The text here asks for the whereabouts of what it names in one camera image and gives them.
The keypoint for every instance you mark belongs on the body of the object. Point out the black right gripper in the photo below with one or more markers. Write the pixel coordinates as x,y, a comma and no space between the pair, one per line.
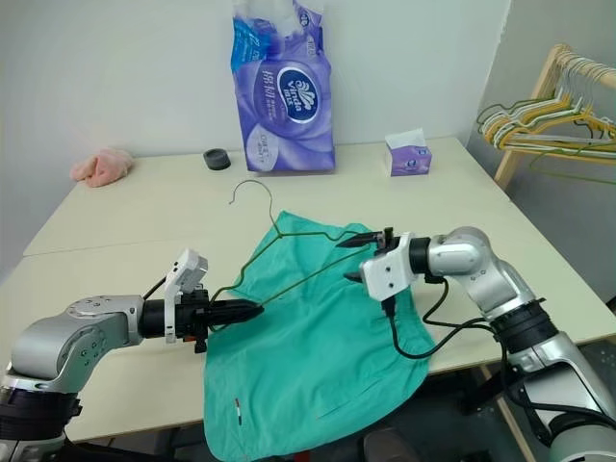
385,239

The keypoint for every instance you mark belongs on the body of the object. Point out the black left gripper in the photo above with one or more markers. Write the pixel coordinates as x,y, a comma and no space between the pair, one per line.
192,313

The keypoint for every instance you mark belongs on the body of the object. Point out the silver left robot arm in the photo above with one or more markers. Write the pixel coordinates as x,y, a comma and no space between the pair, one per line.
72,332

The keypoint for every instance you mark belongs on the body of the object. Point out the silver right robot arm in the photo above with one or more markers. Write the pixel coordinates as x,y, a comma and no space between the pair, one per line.
510,289

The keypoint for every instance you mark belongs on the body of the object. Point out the teal green shirt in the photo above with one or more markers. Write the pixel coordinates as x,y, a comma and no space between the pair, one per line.
308,366

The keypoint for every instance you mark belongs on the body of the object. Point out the small purple tissue box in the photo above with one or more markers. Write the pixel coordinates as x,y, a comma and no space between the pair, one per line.
409,161

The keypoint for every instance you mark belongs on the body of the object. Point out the black tape roll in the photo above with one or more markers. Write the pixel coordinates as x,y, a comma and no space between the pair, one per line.
217,160

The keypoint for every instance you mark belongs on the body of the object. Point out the purple tissue multipack bag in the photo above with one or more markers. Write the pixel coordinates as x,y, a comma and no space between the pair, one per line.
289,120

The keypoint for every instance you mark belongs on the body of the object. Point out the dark rounded shape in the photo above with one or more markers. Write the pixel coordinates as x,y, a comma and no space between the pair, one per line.
385,447

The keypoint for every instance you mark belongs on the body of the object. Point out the pink cloth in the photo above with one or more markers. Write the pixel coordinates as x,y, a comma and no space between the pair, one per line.
101,166

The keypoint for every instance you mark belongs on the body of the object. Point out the wooden table leg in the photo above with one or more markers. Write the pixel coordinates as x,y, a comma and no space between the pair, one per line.
505,423

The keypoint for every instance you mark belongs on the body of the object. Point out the wooden clothes rack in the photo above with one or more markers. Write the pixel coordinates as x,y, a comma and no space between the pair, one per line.
544,82

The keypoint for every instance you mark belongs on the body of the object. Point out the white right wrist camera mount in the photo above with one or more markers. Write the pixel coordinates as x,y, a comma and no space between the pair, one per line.
387,272

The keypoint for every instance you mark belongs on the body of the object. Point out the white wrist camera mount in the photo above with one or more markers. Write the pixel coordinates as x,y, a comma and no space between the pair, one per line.
188,265
387,272

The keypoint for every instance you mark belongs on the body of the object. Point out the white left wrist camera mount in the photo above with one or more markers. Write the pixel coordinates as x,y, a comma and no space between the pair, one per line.
188,265

